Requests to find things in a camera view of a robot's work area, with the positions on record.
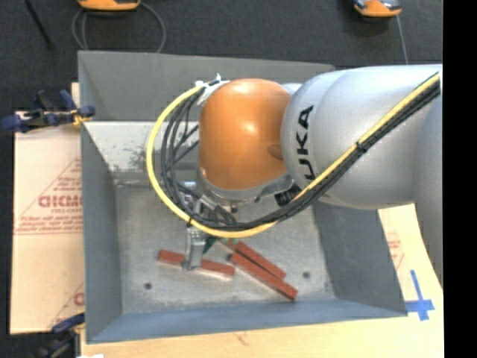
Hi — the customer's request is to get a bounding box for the red-brown block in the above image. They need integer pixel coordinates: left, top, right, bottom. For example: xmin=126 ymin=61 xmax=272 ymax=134
xmin=232 ymin=239 xmax=288 ymax=280
xmin=157 ymin=249 xmax=236 ymax=277
xmin=228 ymin=251 xmax=299 ymax=301

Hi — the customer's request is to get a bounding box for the grey metal bin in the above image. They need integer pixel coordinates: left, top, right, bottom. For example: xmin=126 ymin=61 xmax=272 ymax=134
xmin=77 ymin=50 xmax=409 ymax=345

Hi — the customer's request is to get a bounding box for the black cylinder on white bracket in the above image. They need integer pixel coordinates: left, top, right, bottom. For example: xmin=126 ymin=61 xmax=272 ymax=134
xmin=256 ymin=180 xmax=297 ymax=207

